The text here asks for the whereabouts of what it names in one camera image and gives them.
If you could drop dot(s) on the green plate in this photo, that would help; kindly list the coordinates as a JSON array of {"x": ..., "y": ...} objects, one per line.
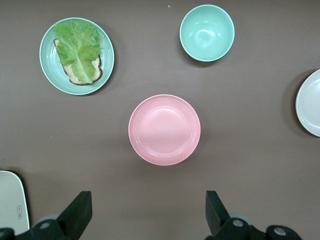
[{"x": 107, "y": 55}]

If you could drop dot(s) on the green deep bowl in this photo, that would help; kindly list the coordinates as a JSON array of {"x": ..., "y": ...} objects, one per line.
[{"x": 207, "y": 32}]

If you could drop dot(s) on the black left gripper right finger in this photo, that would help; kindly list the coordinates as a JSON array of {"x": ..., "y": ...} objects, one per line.
[{"x": 220, "y": 220}]

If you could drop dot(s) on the green lettuce leaf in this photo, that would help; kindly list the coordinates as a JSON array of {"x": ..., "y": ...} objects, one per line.
[{"x": 77, "y": 45}]

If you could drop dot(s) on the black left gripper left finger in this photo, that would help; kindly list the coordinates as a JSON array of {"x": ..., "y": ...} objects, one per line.
[{"x": 75, "y": 217}]

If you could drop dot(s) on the beige shallow plate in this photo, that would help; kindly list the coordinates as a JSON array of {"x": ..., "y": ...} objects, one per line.
[{"x": 311, "y": 105}]

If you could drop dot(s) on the brown table cover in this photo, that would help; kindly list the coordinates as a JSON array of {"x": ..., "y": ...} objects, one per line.
[{"x": 150, "y": 75}]

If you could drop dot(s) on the toasted bread slice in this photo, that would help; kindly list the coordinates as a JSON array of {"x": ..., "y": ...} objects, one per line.
[{"x": 68, "y": 70}]

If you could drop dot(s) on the pink shallow plate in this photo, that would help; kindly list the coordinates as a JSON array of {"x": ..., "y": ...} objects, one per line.
[{"x": 163, "y": 130}]

